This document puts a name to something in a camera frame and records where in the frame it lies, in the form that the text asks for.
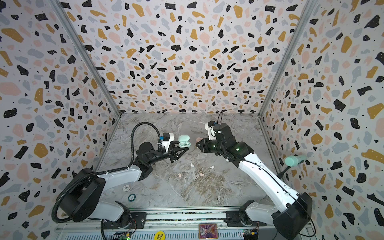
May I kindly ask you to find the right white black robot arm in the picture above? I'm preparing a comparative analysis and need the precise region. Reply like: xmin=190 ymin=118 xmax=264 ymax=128
xmin=196 ymin=121 xmax=313 ymax=240

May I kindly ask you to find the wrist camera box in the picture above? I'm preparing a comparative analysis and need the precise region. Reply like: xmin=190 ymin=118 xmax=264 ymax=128
xmin=159 ymin=133 xmax=175 ymax=153
xmin=205 ymin=121 xmax=217 ymax=141

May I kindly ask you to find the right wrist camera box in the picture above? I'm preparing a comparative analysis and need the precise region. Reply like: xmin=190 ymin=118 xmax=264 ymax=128
xmin=205 ymin=121 xmax=217 ymax=141

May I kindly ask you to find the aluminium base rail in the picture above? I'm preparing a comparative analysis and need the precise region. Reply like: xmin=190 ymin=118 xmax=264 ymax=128
xmin=52 ymin=207 xmax=284 ymax=240

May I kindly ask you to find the mint green microphone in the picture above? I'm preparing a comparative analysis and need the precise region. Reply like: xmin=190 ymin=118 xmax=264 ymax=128
xmin=282 ymin=155 xmax=307 ymax=174

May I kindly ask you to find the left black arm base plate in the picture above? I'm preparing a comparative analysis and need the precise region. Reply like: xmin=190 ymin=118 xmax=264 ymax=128
xmin=103 ymin=212 xmax=147 ymax=231

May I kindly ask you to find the black corrugated cable conduit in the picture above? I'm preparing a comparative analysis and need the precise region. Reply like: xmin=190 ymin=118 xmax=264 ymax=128
xmin=50 ymin=121 xmax=163 ymax=224

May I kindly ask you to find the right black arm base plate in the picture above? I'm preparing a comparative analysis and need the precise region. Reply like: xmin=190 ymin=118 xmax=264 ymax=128
xmin=224 ymin=210 xmax=267 ymax=228

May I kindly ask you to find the pink square card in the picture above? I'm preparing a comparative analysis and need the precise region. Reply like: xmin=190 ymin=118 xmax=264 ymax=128
xmin=198 ymin=224 xmax=219 ymax=240

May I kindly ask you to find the teal ring poker chip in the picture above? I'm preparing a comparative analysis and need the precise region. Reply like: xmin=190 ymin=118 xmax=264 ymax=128
xmin=128 ymin=194 xmax=136 ymax=202

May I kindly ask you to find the white poker chip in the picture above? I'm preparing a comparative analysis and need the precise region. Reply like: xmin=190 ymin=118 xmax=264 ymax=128
xmin=123 ymin=185 xmax=131 ymax=192

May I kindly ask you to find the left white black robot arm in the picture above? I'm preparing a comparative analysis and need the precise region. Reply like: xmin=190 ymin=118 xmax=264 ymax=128
xmin=51 ymin=141 xmax=188 ymax=224

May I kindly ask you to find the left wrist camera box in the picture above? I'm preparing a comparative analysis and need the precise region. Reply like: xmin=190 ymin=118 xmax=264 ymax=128
xmin=159 ymin=133 xmax=175 ymax=153

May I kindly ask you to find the yellow round sticker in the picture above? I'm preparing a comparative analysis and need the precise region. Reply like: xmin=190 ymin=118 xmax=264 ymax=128
xmin=154 ymin=231 xmax=166 ymax=240

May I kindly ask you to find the mint green earbud case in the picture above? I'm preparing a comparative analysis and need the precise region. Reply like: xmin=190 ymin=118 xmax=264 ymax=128
xmin=178 ymin=135 xmax=191 ymax=148

